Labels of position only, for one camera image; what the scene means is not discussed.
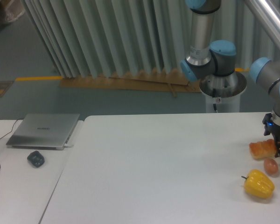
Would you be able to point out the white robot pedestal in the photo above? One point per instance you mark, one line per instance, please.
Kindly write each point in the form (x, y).
(222, 102)

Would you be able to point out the small black case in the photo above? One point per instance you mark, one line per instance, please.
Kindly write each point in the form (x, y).
(36, 159)

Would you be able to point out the silver closed laptop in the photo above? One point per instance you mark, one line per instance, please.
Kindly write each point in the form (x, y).
(44, 131)

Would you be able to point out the brown egg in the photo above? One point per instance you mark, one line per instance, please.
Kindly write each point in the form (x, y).
(271, 166)

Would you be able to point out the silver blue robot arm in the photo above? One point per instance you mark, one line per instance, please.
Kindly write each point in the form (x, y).
(217, 59)

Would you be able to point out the yellow bell pepper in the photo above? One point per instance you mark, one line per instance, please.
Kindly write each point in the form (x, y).
(258, 184)

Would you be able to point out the pale green folding curtain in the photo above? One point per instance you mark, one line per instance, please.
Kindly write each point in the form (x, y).
(100, 37)

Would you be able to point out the orange bread loaf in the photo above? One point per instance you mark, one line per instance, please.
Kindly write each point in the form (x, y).
(263, 149)

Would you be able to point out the flat brown cardboard sheet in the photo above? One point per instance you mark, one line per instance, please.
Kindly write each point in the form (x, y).
(174, 82)

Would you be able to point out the clear plastic bag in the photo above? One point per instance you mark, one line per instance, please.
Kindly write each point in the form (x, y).
(10, 11)

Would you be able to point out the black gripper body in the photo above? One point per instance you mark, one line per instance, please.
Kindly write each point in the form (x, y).
(273, 126)

